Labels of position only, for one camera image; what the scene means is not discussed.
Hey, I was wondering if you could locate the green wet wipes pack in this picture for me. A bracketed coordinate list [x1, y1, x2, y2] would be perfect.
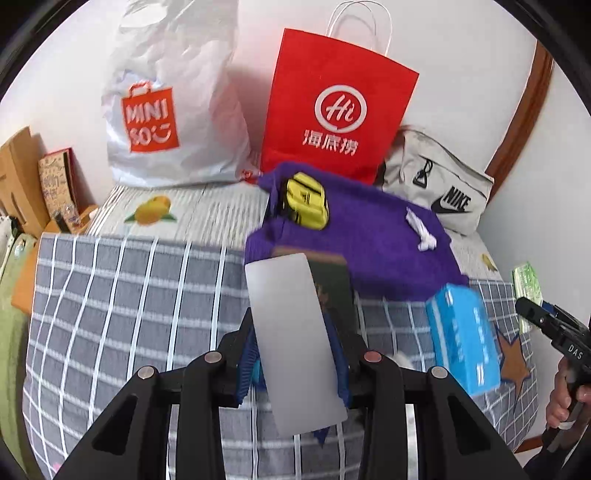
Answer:
[512, 262, 543, 306]

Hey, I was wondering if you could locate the white cotton glove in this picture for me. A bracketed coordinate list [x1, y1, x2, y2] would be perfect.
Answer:
[406, 208, 438, 252]

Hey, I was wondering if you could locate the white foam block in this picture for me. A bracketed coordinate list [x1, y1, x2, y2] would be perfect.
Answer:
[245, 253, 346, 437]

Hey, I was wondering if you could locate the yellow Adidas pouch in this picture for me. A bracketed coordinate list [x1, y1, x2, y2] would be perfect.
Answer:
[280, 172, 329, 231]

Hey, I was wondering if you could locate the person's right hand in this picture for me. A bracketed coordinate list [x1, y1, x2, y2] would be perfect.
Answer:
[546, 358, 591, 431]

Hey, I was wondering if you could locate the blue tissue pack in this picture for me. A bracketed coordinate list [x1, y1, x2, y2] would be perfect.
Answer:
[426, 284, 501, 396]

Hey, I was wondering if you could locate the grey checkered blanket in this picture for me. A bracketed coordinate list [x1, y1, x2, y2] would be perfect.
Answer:
[22, 234, 539, 479]

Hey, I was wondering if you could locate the purple towel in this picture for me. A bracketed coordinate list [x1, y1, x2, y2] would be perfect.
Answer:
[245, 162, 469, 301]

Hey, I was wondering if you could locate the beige Nike waist bag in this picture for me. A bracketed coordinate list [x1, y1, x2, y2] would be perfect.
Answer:
[375, 127, 494, 236]

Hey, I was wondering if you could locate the dark green tea tin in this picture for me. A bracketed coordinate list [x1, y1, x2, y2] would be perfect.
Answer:
[272, 246, 358, 331]

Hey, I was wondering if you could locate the newspaper sheet with lemons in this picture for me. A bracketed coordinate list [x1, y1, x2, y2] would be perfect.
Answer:
[85, 181, 502, 282]

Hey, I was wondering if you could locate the small decorated book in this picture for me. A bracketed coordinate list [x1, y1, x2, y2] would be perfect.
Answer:
[38, 148, 82, 231]

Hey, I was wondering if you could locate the red Haidilao paper bag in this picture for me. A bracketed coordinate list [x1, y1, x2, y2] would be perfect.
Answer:
[260, 29, 419, 184]

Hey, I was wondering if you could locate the white Miniso plastic bag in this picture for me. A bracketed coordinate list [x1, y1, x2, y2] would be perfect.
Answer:
[101, 1, 256, 189]

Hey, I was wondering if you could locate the brown wooden door frame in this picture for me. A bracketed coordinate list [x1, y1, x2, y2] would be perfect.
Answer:
[486, 41, 554, 200]

